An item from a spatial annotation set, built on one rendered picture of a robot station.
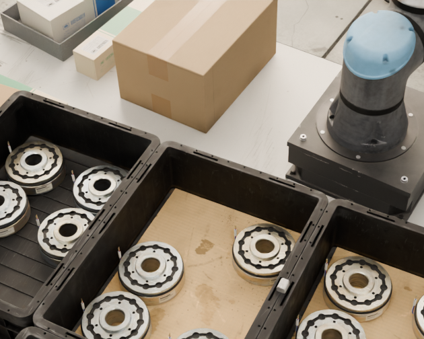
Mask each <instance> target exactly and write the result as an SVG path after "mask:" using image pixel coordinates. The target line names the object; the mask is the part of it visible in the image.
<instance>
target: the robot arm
mask: <svg viewBox="0 0 424 339"><path fill-rule="evenodd" d="M423 63H424V0H390V3H389V6H388V8H387V10H378V12H377V13H374V12H372V11H371V12H369V13H366V14H364V15H362V16H361V17H359V18H357V19H356V20H355V21H354V22H353V23H352V24H351V26H350V28H349V30H348V32H347V36H346V38H345V42H344V45H343V66H342V72H341V84H340V90H339V92H338V94H337V95H336V97H335V99H334V100H333V102H332V104H331V105H330V107H329V109H328V115H327V121H326V125H327V129H328V131H329V133H330V135H331V137H332V138H333V139H334V140H335V141H336V142H337V143H338V144H340V145H342V146H343V147H345V148H347V149H349V150H352V151H355V152H358V153H382V152H385V151H389V150H391V149H393V148H395V147H396V146H397V145H399V144H400V143H401V142H402V141H403V139H404V138H405V136H406V133H407V128H408V124H409V118H408V114H407V111H406V108H405V104H404V93H405V88H406V84H407V80H408V78H409V76H410V75H411V74H412V73H413V72H414V71H415V70H416V69H417V68H418V67H419V66H421V65H422V64H423Z"/></svg>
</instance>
